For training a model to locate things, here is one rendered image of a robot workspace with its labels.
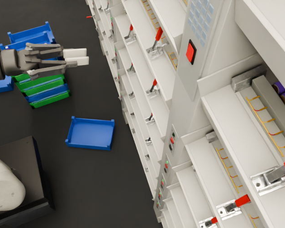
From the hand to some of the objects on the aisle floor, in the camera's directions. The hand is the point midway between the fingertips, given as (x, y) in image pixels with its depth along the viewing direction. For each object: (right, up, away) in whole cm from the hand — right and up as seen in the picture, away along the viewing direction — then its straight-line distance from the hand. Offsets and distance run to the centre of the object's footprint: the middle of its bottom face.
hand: (76, 57), depth 81 cm
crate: (-93, +12, +131) cm, 161 cm away
